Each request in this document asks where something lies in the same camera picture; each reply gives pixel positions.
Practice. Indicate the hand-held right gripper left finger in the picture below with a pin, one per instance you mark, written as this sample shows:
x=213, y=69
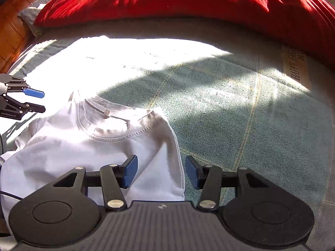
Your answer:
x=130, y=172

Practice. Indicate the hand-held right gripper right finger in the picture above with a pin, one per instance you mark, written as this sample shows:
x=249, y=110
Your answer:
x=191, y=172

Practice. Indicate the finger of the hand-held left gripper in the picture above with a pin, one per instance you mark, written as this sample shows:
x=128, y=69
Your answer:
x=34, y=93
x=36, y=108

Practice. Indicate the white printed t-shirt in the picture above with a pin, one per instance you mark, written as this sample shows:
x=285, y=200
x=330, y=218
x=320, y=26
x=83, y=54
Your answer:
x=91, y=151

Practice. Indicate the wooden headboard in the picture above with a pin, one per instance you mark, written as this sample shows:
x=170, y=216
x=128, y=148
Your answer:
x=13, y=31

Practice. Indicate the grey pillow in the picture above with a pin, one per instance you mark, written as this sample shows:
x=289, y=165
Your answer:
x=30, y=15

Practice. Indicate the green checked bed cover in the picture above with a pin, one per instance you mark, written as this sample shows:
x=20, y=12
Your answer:
x=222, y=96

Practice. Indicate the red duvet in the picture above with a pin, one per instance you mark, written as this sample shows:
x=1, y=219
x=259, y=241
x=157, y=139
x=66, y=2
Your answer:
x=183, y=0

